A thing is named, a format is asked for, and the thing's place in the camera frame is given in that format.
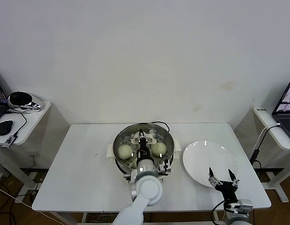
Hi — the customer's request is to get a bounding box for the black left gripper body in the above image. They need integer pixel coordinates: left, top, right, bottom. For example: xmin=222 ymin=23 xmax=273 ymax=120
xmin=138 ymin=137 xmax=152 ymax=160

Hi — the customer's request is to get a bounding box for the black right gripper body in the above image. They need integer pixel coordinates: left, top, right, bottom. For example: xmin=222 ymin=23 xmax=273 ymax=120
xmin=215 ymin=180 xmax=239 ymax=205

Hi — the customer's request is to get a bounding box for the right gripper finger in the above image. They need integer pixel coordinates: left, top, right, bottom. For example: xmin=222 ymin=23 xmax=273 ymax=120
xmin=207 ymin=167 xmax=221 ymax=188
xmin=228 ymin=168 xmax=240 ymax=188

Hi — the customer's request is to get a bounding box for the stainless steel steamer basket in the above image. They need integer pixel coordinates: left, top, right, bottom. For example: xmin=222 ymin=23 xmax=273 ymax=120
xmin=113 ymin=122 xmax=176 ymax=175

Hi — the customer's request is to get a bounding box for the white round plate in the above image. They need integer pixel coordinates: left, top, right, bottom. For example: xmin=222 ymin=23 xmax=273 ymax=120
xmin=182 ymin=140 xmax=239 ymax=189

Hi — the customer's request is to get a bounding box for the laptop with pink windows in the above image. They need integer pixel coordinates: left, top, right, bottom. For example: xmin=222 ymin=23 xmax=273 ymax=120
xmin=271 ymin=79 xmax=290 ymax=143

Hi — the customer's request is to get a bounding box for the white side table with mouse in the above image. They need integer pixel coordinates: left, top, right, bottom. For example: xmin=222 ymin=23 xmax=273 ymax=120
xmin=0 ymin=100 xmax=70 ymax=202

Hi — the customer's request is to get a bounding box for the shiny chrome headset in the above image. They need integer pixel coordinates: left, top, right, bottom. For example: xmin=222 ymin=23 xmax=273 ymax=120
xmin=8 ymin=91 xmax=44 ymax=114

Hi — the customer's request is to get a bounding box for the grey usb hub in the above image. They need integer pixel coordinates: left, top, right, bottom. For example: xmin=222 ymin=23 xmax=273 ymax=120
xmin=1 ymin=135 xmax=19 ymax=150

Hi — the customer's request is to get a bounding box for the black computer mouse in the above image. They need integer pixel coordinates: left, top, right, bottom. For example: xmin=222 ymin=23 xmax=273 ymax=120
xmin=0 ymin=120 xmax=14 ymax=136

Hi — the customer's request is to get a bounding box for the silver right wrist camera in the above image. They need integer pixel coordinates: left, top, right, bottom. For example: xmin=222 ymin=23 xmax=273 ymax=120
xmin=225 ymin=198 xmax=253 ymax=214

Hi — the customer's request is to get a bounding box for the black pot power cord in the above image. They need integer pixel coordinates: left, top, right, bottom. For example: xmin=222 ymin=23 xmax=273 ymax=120
xmin=151 ymin=121 xmax=171 ymax=132

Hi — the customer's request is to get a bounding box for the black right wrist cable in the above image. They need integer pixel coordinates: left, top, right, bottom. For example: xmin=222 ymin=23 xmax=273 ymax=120
xmin=211 ymin=199 xmax=227 ymax=225

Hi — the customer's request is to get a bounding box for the black cable with adapter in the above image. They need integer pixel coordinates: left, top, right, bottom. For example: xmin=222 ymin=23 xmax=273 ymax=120
xmin=249 ymin=125 xmax=281 ymax=169

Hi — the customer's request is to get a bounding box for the white laptop cable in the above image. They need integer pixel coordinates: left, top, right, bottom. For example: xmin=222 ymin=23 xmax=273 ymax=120
xmin=257 ymin=123 xmax=280 ymax=143

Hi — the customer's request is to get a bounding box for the white table leg frame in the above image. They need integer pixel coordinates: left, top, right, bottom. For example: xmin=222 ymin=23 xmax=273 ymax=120
xmin=81 ymin=212 xmax=230 ymax=225

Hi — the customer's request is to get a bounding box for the thin black desk cable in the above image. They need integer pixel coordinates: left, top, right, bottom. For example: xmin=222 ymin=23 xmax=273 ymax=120
xmin=4 ymin=110 xmax=28 ymax=138

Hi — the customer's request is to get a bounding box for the white floor cable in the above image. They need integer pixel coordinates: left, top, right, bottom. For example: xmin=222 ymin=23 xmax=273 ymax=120
xmin=0 ymin=186 xmax=34 ymax=208

